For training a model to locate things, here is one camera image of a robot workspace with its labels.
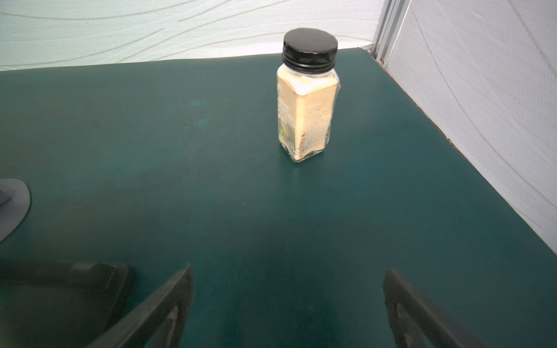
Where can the grey phone stand right front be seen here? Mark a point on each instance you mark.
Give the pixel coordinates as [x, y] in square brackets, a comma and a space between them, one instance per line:
[15, 204]

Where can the black horizontal phone stand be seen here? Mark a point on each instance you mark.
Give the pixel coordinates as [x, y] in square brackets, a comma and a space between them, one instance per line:
[60, 304]

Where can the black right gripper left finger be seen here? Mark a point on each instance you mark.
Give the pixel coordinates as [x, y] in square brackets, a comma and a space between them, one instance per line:
[159, 321]

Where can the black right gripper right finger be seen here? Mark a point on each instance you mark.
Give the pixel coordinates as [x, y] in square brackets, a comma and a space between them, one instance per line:
[416, 321]

